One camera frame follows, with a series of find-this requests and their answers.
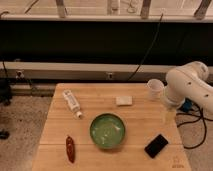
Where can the green bowl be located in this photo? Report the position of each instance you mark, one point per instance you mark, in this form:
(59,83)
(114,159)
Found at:
(107,131)

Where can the clear plastic cup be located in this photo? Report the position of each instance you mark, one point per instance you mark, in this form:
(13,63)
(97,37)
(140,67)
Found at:
(155,87)

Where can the blue box with cables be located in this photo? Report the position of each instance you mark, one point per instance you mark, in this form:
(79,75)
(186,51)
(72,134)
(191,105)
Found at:
(187,105)

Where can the white tube bottle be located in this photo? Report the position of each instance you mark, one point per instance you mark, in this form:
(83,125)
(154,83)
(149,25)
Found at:
(72,103)

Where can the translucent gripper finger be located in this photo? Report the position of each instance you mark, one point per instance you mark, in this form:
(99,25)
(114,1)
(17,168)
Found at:
(169,115)

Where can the white sponge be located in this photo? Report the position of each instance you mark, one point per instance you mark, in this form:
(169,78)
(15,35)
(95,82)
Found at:
(124,101)

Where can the red chili pepper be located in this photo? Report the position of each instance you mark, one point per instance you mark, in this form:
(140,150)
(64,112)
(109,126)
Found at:
(70,149)

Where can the wall power outlet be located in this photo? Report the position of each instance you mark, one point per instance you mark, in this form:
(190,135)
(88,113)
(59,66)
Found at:
(110,76)

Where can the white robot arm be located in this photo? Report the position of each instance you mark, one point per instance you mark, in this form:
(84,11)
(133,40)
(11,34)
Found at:
(187,81)

